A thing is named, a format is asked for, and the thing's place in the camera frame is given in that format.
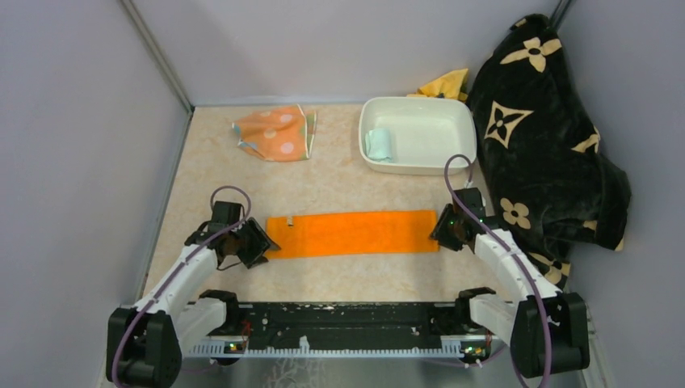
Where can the light mint green towel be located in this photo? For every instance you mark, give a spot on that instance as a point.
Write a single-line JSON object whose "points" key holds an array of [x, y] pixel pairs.
{"points": [[378, 145]]}

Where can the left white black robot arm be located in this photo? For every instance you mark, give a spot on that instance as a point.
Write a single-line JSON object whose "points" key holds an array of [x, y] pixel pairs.
{"points": [[146, 342]]}

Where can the black floral blanket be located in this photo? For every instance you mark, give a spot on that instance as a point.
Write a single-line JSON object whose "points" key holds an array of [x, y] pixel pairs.
{"points": [[540, 154]]}

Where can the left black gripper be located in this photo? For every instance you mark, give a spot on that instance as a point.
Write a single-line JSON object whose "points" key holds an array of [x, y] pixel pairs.
{"points": [[261, 242]]}

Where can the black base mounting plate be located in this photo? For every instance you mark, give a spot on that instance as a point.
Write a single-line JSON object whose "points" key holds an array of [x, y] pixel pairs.
{"points": [[309, 329]]}

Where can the yellow towel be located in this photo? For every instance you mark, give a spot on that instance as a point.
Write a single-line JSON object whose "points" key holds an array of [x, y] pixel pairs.
{"points": [[452, 85]]}

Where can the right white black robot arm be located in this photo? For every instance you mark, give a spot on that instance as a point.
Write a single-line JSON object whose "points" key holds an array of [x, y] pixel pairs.
{"points": [[545, 328]]}

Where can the white plastic bin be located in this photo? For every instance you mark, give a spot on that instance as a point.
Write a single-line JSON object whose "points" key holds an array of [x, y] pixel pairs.
{"points": [[426, 132]]}

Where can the plain bright orange towel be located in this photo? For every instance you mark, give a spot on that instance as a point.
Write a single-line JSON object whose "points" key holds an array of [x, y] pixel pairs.
{"points": [[361, 233]]}

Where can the orange polka dot towel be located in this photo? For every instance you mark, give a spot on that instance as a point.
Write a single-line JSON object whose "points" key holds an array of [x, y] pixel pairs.
{"points": [[282, 134]]}

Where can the aluminium frame rail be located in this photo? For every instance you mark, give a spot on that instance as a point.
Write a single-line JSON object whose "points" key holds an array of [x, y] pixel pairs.
{"points": [[369, 372]]}

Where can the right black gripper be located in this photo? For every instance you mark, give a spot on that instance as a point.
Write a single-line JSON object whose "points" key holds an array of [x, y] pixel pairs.
{"points": [[439, 232]]}

